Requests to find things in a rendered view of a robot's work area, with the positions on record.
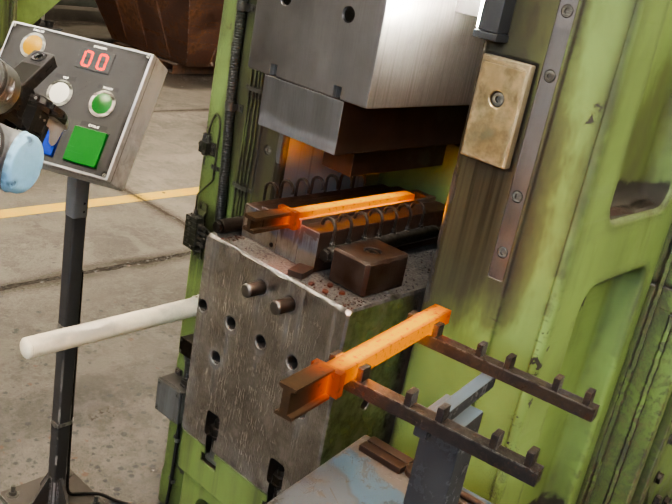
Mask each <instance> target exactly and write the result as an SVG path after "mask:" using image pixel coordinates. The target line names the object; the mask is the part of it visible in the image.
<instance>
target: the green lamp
mask: <svg viewBox="0 0 672 504"><path fill-rule="evenodd" d="M91 106H92V109H93V111H94V112H95V113H97V114H103V113H106V112H107V111H108V110H109V109H110V108H111V106H112V99H111V97H110V96H109V95H108V94H105V93H101V94H98V95H97V96H95V97H94V99H93V100H92V104H91Z"/></svg>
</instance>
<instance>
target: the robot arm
mask: <svg viewBox="0 0 672 504"><path fill-rule="evenodd" d="M56 68H57V64H56V60H55V57H54V54H50V53H46V52H42V51H38V50H34V51H32V52H31V53H30V54H29V55H28V56H27V57H26V58H25V59H24V60H22V61H21V62H20V63H19V64H18V65H17V66H16V67H15V68H14V69H13V68H12V67H10V66H9V65H8V64H6V63H5V62H4V61H2V60H1V59H0V189H1V190H3V191H4V192H6V193H8V192H12V193H16V194H19V193H23V192H25V191H27V190H28V189H30V188H31V187H32V186H33V185H34V183H35V182H36V180H37V179H38V177H39V175H40V172H41V169H42V166H43V161H44V151H43V146H42V144H43V141H44V138H45V137H46V134H47V132H48V130H49V144H50V145H51V146H53V145H55V144H56V142H57V140H58V139H59V137H60V135H61V133H62V132H63V130H64V131H66V130H67V128H68V116H67V114H66V113H65V112H64V111H63V110H62V109H60V108H59V107H57V106H56V105H55V104H53V102H52V101H51V100H49V99H47V98H46V97H44V96H42V95H39V94H36V93H35V92H34V89H35V88H36V87H37V86H38V85H39V84H40V83H41V82H42V81H43V80H44V79H45V78H46V77H47V76H48V75H49V74H50V73H51V72H53V71H54V70H55V69H56Z"/></svg>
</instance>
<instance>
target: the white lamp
mask: <svg viewBox="0 0 672 504"><path fill-rule="evenodd" d="M68 95H69V87H68V86H67V85H66V84H65V83H61V82H60V83H56V84H54V85H53V86H52V87H51V89H50V92H49V97H50V99H51V100H52V101H53V102H55V103H60V102H63V101H64V100H66V98H67V97H68Z"/></svg>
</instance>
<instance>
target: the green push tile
mask: <svg viewBox="0 0 672 504"><path fill-rule="evenodd" d="M108 136H109V135H108V134H107V133H103V132H99V131H96V130H92V129H88V128H85V127H81V126H77V125H75V126H74V129H73V132H72V134H71V137H70V139H69V142H68V145H67V147H66V150H65V153H64V155H63V158H62V159H63V160H65V161H68V162H71V163H75V164H78V165H82V166H86V167H89V168H93V169H96V168H97V165H98V162H99V160H100V157H101V154H102V152H103V149H104V146H105V144H106V141H107V138H108Z"/></svg>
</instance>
